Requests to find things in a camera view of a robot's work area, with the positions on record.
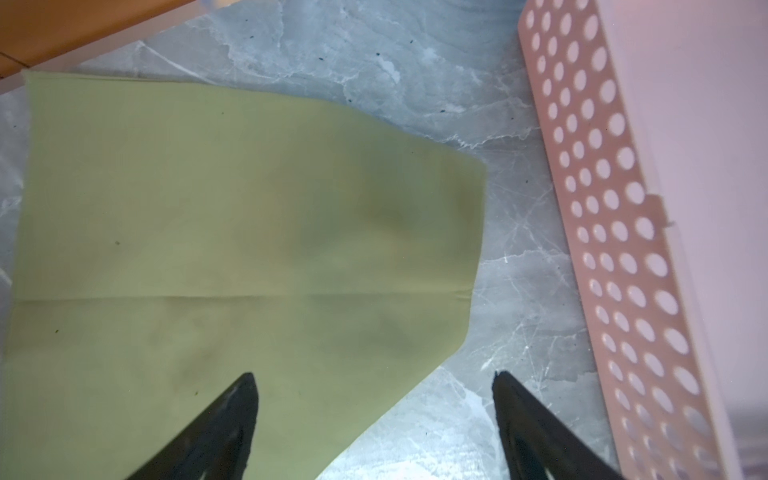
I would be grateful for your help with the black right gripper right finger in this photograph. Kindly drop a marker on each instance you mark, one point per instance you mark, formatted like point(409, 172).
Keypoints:
point(536, 444)

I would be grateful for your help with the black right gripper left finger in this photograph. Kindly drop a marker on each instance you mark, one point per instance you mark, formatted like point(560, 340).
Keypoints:
point(216, 444)

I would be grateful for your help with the pink perforated plastic basket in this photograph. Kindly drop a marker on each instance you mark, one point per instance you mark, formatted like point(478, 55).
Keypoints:
point(654, 121)

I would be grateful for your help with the olive green ruffled skirt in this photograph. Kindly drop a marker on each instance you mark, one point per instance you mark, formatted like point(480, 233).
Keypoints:
point(175, 236)

